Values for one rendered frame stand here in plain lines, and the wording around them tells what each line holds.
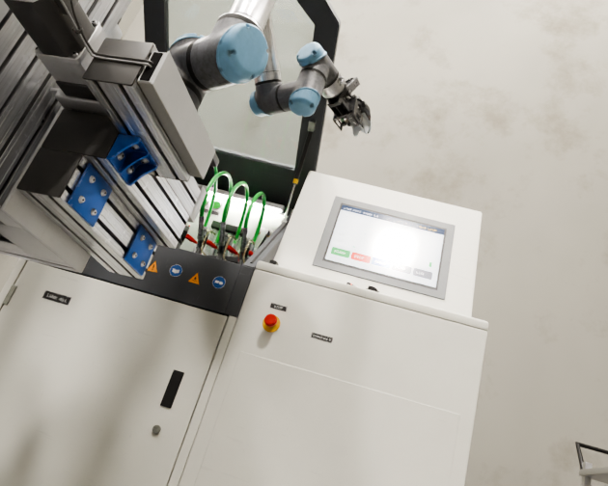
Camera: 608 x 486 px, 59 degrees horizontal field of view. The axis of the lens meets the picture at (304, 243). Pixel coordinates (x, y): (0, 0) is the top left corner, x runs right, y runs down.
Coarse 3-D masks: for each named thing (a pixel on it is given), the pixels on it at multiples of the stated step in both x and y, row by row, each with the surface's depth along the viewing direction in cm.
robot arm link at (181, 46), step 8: (176, 40) 126; (184, 40) 125; (192, 40) 125; (176, 48) 124; (184, 48) 121; (176, 56) 122; (184, 56) 120; (176, 64) 122; (184, 64) 121; (184, 72) 121; (192, 72) 120; (192, 80) 122; (200, 88) 124
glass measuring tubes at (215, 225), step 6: (216, 222) 225; (216, 228) 225; (228, 228) 224; (234, 228) 224; (210, 234) 224; (216, 234) 226; (234, 234) 226; (240, 234) 224; (210, 240) 222; (240, 240) 225; (204, 252) 220; (216, 252) 221; (228, 252) 222
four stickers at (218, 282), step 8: (152, 264) 163; (160, 264) 163; (176, 264) 163; (152, 272) 162; (168, 272) 162; (176, 272) 162; (192, 272) 162; (200, 272) 162; (192, 280) 161; (200, 280) 161; (216, 280) 161; (224, 280) 161
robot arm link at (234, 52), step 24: (240, 0) 122; (264, 0) 124; (216, 24) 119; (240, 24) 114; (264, 24) 125; (192, 48) 119; (216, 48) 114; (240, 48) 114; (264, 48) 119; (216, 72) 117; (240, 72) 115
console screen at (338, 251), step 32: (352, 224) 202; (384, 224) 203; (416, 224) 204; (448, 224) 205; (320, 256) 192; (352, 256) 192; (384, 256) 193; (416, 256) 194; (448, 256) 195; (416, 288) 186
